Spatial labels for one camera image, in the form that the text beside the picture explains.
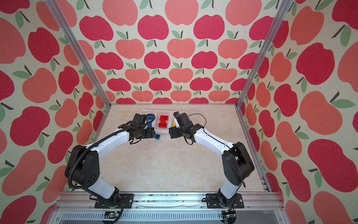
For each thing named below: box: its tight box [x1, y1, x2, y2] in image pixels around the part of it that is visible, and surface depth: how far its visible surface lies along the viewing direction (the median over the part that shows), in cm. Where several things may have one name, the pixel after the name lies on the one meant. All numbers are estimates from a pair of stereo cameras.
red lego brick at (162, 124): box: [158, 119, 167, 129], surface depth 106 cm
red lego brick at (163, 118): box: [159, 115, 169, 123], surface depth 110 cm
